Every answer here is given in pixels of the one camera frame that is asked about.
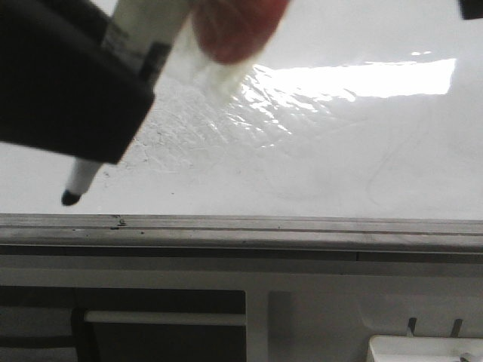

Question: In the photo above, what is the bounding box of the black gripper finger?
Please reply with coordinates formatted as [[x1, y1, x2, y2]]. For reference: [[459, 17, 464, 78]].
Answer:
[[458, 0, 483, 20], [1, 1, 154, 164]]

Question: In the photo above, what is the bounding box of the white table frame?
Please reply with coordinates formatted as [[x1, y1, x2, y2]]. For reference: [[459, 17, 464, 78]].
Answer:
[[1, 247, 482, 361]]

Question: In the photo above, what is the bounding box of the white whiteboard with aluminium frame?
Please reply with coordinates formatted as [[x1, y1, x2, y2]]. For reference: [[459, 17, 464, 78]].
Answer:
[[1, 1, 482, 253]]

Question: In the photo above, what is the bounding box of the white marker with black tip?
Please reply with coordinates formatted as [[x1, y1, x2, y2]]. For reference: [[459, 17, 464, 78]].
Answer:
[[61, 0, 197, 207]]

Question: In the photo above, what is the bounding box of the white plastic marker tray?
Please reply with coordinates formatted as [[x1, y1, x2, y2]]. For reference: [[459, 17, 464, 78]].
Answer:
[[366, 336, 482, 361]]

